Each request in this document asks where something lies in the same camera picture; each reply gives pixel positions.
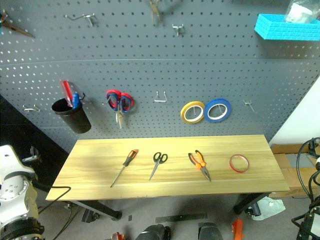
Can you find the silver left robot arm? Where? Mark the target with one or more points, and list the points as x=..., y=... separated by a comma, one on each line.
x=15, y=180

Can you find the grey metal pegboard wall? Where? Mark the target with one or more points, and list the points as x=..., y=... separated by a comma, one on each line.
x=160, y=62

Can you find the metal double pegboard hook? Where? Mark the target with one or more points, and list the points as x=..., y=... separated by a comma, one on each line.
x=160, y=101

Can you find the yellow tape roll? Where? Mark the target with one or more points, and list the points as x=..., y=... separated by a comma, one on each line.
x=184, y=115

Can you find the red blue scissors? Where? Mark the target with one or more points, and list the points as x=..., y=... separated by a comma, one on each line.
x=119, y=110

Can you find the black scissors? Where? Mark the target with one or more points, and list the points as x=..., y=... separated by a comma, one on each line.
x=155, y=167

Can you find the orange black screwdriver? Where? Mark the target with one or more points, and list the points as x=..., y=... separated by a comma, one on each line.
x=128, y=160

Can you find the orange black needle-nose pliers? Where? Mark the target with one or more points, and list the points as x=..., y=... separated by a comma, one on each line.
x=202, y=165

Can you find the blue tape roll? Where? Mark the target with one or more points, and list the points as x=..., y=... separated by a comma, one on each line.
x=226, y=113

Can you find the black pegboard cup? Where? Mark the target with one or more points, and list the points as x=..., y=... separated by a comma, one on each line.
x=76, y=120

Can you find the red tape roll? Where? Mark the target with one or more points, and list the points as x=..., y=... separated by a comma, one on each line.
x=231, y=165

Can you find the blue marker pen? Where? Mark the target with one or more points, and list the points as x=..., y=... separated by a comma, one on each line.
x=75, y=99

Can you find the small metal pegboard hook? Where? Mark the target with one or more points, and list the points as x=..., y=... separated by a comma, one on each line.
x=249, y=103

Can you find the short metal pegboard hook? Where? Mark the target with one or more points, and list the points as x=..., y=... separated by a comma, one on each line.
x=178, y=28

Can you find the black floor strip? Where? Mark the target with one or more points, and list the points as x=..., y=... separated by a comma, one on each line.
x=181, y=217

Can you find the black table leg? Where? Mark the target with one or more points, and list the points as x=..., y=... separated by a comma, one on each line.
x=100, y=210
x=250, y=200

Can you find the hanging metal pliers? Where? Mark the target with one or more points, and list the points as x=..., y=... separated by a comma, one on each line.
x=155, y=10

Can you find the dark rounded shape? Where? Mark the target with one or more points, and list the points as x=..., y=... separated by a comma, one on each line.
x=210, y=232
x=152, y=232

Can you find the black caster wheel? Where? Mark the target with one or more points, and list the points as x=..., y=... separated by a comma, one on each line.
x=253, y=210
x=90, y=215

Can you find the small red plastic piece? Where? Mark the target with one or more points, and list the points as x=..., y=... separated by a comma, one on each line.
x=117, y=236

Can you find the long metal pegboard hook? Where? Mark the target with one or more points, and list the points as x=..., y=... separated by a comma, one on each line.
x=88, y=18

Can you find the metal loop pegboard hook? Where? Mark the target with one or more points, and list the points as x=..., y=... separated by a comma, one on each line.
x=31, y=109

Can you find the orange plastic piece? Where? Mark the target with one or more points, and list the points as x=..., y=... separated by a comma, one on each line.
x=238, y=228

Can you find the pale green plastic bag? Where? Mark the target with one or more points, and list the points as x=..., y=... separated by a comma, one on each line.
x=272, y=207

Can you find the brown cardboard box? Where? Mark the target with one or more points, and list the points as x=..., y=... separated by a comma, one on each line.
x=292, y=175

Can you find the blue plastic basket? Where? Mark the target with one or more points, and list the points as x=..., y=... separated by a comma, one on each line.
x=287, y=31

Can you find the dark long-nose pliers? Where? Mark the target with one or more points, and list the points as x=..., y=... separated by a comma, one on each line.
x=17, y=29

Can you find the white plastic bag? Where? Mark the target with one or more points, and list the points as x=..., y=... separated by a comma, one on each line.
x=298, y=12

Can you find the grey metal bracket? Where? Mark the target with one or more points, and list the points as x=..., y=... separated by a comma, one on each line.
x=32, y=156

